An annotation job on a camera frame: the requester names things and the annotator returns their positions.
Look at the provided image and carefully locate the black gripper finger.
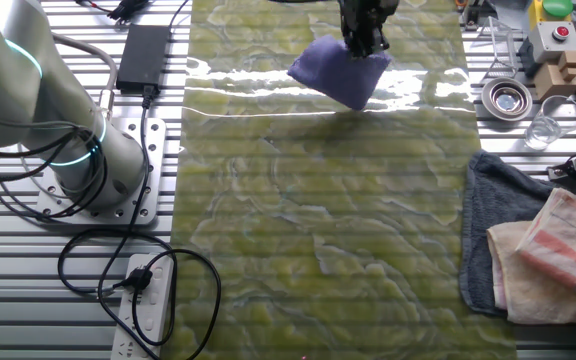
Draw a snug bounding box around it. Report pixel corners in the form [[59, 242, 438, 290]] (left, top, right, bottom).
[[366, 27, 391, 56], [343, 32, 372, 60]]

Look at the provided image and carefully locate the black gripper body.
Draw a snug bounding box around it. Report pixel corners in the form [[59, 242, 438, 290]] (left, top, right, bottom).
[[337, 0, 400, 39]]

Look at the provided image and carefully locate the purple microfibre cloth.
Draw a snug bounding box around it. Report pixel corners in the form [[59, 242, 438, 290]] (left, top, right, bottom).
[[286, 33, 393, 112]]

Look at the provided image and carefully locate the clear acrylic stand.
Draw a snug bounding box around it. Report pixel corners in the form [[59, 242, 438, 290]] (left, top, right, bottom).
[[480, 15, 519, 81]]

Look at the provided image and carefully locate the steel bowl with beige rim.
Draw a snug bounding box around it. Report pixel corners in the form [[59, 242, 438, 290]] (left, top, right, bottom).
[[480, 77, 534, 122]]

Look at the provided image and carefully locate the grey box with red button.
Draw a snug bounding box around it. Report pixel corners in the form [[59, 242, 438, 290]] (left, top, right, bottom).
[[517, 20, 576, 79]]

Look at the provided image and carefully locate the large wooden block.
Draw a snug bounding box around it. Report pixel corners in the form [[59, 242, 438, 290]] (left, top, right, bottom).
[[533, 62, 576, 101]]

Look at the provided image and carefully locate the yellow box with green button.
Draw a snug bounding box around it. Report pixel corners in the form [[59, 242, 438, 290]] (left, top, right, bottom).
[[527, 0, 575, 30]]

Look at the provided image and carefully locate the green marble pattern mat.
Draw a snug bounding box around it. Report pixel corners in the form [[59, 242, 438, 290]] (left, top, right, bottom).
[[160, 0, 519, 360]]

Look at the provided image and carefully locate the clear glass cup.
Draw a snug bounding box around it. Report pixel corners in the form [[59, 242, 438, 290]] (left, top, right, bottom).
[[523, 94, 576, 151]]

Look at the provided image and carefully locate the small wooden block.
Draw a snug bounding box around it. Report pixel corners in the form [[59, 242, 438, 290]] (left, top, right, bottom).
[[557, 49, 576, 71]]

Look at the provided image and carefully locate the dark grey towel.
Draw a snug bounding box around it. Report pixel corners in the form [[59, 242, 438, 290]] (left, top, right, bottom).
[[457, 149, 576, 317]]

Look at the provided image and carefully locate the black power adapter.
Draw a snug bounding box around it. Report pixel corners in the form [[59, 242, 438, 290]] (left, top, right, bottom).
[[116, 24, 172, 96]]

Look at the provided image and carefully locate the pink striped towel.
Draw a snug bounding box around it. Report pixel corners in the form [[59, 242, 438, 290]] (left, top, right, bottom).
[[515, 187, 576, 305]]

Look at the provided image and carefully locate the beige towel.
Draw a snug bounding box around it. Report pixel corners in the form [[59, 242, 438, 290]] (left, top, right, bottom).
[[486, 220, 576, 326]]

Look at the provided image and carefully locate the white power strip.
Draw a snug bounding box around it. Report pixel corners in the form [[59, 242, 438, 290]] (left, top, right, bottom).
[[110, 253, 177, 360]]

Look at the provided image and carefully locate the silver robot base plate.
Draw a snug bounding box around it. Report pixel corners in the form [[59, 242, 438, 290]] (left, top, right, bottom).
[[34, 117, 168, 227]]

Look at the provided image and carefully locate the bundled black cable red tip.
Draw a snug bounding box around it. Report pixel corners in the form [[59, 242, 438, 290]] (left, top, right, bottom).
[[75, 0, 192, 29]]

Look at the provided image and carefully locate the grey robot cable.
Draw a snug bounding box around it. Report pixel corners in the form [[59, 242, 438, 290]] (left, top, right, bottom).
[[50, 32, 119, 121]]

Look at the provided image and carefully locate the black power cable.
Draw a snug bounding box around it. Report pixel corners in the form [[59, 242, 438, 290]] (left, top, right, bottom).
[[57, 92, 223, 360]]

